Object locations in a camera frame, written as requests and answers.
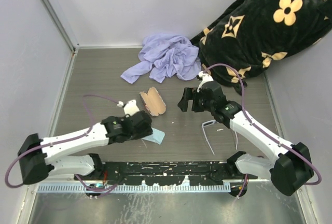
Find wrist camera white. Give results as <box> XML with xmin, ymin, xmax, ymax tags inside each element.
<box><xmin>117</xmin><ymin>100</ymin><xmax>140</xmax><ymax>116</ymax></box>
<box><xmin>197</xmin><ymin>71</ymin><xmax>214</xmax><ymax>92</ymax></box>

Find aluminium frame post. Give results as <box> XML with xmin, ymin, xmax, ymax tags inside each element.
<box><xmin>41</xmin><ymin>0</ymin><xmax>80</xmax><ymax>53</ymax></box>

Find slotted grey cable duct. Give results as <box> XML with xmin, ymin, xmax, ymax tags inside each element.
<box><xmin>36</xmin><ymin>180</ymin><xmax>231</xmax><ymax>193</ymax></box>

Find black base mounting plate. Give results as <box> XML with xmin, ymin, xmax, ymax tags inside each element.
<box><xmin>80</xmin><ymin>161</ymin><xmax>245</xmax><ymax>186</ymax></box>

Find black floral plush blanket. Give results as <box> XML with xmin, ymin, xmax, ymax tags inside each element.
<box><xmin>191</xmin><ymin>0</ymin><xmax>331</xmax><ymax>93</ymax></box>

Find light blue cleaning cloth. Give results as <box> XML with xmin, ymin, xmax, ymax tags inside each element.
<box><xmin>142</xmin><ymin>128</ymin><xmax>165</xmax><ymax>145</ymax></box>

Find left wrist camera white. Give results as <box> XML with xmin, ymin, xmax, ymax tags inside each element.
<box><xmin>117</xmin><ymin>100</ymin><xmax>140</xmax><ymax>116</ymax></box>

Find white frame sunglasses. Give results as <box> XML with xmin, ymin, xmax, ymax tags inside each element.
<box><xmin>201</xmin><ymin>120</ymin><xmax>239</xmax><ymax>155</ymax></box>

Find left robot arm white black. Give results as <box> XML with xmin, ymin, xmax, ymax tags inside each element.
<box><xmin>18</xmin><ymin>110</ymin><xmax>153</xmax><ymax>185</ymax></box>

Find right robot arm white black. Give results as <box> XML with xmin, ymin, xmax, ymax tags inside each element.
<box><xmin>178</xmin><ymin>81</ymin><xmax>314</xmax><ymax>196</ymax></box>

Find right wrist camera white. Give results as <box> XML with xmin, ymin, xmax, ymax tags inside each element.
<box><xmin>197</xmin><ymin>71</ymin><xmax>214</xmax><ymax>92</ymax></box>

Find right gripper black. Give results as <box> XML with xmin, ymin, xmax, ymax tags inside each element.
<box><xmin>178</xmin><ymin>88</ymin><xmax>214</xmax><ymax>113</ymax></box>

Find crumpled lavender cloth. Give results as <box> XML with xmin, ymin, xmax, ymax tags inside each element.
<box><xmin>121</xmin><ymin>34</ymin><xmax>201</xmax><ymax>84</ymax></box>

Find printed glasses case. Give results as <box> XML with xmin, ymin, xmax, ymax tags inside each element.
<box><xmin>139</xmin><ymin>87</ymin><xmax>167</xmax><ymax>117</ymax></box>

